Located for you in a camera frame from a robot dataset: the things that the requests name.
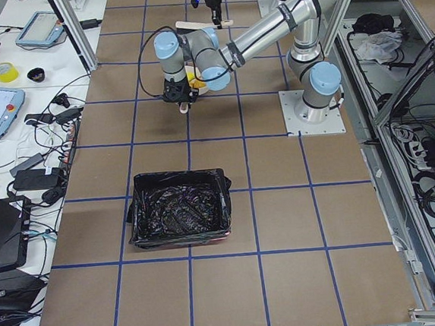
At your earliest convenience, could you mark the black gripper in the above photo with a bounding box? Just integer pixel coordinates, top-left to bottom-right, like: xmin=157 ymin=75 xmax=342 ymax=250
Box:
xmin=162 ymin=78 xmax=199 ymax=104
xmin=206 ymin=0 xmax=222 ymax=21

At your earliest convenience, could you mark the toy croissant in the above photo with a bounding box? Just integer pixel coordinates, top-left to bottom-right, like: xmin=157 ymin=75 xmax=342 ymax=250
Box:
xmin=189 ymin=79 xmax=206 ymax=89

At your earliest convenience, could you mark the yellow sponge wedge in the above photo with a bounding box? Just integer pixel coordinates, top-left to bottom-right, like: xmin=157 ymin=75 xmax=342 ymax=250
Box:
xmin=186 ymin=71 xmax=195 ymax=82

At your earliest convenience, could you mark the white hand brush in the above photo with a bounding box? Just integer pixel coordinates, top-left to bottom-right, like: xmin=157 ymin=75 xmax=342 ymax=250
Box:
xmin=175 ymin=19 xmax=234 ymax=30

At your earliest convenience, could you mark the beige plastic dustpan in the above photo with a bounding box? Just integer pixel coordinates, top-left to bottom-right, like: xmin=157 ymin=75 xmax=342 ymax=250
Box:
xmin=178 ymin=65 xmax=209 ymax=114

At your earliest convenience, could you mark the bin with black bag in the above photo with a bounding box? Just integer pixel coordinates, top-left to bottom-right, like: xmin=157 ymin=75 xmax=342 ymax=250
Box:
xmin=126 ymin=168 xmax=232 ymax=249

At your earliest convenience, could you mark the blue teach pendant far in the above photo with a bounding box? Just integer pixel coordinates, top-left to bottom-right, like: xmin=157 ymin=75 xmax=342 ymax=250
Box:
xmin=15 ymin=11 xmax=64 ymax=49

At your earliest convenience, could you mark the white crumpled cloth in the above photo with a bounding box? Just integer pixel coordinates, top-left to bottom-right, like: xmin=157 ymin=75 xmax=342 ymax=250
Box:
xmin=355 ymin=31 xmax=403 ymax=64

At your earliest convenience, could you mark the black power brick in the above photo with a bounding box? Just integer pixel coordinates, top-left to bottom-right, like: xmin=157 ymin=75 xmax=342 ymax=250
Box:
xmin=12 ymin=167 xmax=64 ymax=191

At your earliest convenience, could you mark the yellow tape roll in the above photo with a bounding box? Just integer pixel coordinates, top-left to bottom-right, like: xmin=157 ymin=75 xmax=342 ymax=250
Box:
xmin=0 ymin=62 xmax=19 ymax=84

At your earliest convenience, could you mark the black laptop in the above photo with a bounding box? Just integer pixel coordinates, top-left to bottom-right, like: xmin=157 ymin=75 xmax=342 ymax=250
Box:
xmin=0 ymin=195 xmax=30 ymax=272

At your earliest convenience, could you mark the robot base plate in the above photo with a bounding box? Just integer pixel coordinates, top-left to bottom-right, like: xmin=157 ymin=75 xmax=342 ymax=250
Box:
xmin=279 ymin=90 xmax=347 ymax=138

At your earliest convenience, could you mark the aluminium frame post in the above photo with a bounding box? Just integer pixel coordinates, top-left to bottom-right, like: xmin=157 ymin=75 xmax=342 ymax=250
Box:
xmin=47 ymin=0 xmax=98 ymax=74

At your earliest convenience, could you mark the tangle of black cables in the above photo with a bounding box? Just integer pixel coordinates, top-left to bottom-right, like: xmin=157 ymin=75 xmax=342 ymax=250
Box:
xmin=0 ymin=72 xmax=104 ymax=214

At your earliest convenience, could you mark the aluminium frame rack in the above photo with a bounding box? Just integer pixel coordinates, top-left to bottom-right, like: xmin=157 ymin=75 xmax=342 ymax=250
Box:
xmin=322 ymin=0 xmax=435 ymax=311

